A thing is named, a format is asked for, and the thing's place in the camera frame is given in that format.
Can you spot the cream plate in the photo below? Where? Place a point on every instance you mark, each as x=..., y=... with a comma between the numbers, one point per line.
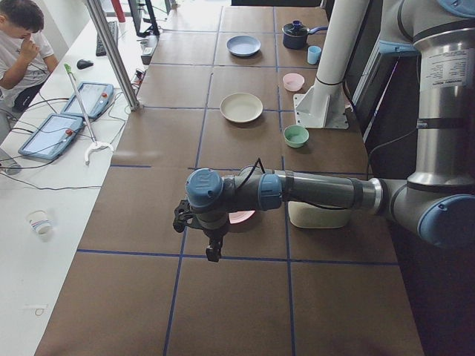
x=241, y=107

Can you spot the black computer mouse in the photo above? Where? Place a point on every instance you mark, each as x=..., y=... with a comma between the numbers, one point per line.
x=83, y=64

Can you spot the cream toaster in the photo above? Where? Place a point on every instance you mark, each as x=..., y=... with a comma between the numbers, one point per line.
x=303, y=215

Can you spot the paper cup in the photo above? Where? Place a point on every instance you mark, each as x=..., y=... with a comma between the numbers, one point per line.
x=40, y=224

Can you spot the pink bowl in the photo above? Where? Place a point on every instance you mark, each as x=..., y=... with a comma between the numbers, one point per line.
x=293, y=82

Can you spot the green bowl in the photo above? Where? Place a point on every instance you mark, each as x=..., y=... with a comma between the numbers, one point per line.
x=295, y=136

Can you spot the dark blue saucepan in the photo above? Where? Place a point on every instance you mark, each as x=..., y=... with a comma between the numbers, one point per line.
x=295, y=34

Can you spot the reacher grabber tool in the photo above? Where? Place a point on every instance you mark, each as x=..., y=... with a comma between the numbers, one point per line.
x=95, y=145

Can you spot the seated person white shirt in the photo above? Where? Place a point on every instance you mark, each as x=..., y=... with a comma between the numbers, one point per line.
x=27, y=59

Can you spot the light blue cup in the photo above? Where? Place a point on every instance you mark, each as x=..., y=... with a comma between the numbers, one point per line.
x=313, y=54

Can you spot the teach pendant near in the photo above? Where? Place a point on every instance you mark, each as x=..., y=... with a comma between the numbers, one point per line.
x=52, y=137

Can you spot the black monitor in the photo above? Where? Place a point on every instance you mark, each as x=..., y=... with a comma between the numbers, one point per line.
x=145, y=22

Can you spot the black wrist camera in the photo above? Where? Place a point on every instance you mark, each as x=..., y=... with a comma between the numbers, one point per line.
x=184, y=217

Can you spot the teach pendant far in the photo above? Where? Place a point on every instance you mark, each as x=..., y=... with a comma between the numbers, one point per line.
x=95, y=96

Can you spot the blue plate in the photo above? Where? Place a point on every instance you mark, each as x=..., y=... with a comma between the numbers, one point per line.
x=243, y=46

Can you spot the pink plate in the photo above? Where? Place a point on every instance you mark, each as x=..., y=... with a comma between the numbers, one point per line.
x=240, y=216

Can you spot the aluminium frame post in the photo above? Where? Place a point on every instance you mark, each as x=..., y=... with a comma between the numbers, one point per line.
x=100, y=23

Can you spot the white mounting pole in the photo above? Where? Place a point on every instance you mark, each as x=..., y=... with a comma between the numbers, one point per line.
x=323, y=105

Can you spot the teach pendant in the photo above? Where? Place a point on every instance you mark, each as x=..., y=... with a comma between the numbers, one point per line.
x=95, y=96
x=52, y=137

